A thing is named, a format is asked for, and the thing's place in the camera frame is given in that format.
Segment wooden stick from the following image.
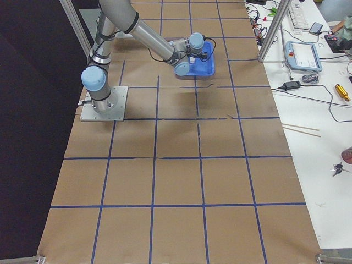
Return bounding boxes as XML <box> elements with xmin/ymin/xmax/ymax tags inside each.
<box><xmin>282</xmin><ymin>123</ymin><xmax>321</xmax><ymax>138</ymax></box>

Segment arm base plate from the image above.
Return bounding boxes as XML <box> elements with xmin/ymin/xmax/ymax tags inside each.
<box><xmin>80</xmin><ymin>86</ymin><xmax>128</xmax><ymax>122</ymax></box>

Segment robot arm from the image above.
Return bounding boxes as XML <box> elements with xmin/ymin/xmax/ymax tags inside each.
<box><xmin>81</xmin><ymin>1</ymin><xmax>209</xmax><ymax>113</ymax></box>

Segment white keyboard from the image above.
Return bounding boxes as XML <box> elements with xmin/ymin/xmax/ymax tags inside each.
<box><xmin>288</xmin><ymin>1</ymin><xmax>310</xmax><ymax>31</ymax></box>

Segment brown paper table cover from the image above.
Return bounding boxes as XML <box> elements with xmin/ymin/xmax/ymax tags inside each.
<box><xmin>38</xmin><ymin>1</ymin><xmax>319</xmax><ymax>263</ymax></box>

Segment teach pendant tablet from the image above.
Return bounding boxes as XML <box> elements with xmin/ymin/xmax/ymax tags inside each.
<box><xmin>285</xmin><ymin>41</ymin><xmax>322</xmax><ymax>72</ymax></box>

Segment black power adapter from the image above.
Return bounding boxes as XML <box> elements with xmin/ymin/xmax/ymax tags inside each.
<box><xmin>282</xmin><ymin>81</ymin><xmax>301</xmax><ymax>91</ymax></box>

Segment blue plastic tray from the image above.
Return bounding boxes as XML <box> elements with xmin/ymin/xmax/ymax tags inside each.
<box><xmin>186</xmin><ymin>41</ymin><xmax>215</xmax><ymax>76</ymax></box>

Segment bunch of keys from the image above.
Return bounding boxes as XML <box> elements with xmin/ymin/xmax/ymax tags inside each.
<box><xmin>332</xmin><ymin>162</ymin><xmax>350</xmax><ymax>177</ymax></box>

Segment yellow brass tool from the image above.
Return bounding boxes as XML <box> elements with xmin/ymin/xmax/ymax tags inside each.
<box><xmin>334</xmin><ymin>84</ymin><xmax>351</xmax><ymax>102</ymax></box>

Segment black phone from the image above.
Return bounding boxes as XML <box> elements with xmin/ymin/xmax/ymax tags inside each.
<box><xmin>309</xmin><ymin>22</ymin><xmax>323</xmax><ymax>35</ymax></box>

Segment aluminium frame post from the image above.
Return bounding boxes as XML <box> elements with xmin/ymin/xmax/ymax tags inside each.
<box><xmin>258</xmin><ymin>0</ymin><xmax>292</xmax><ymax>62</ymax></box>

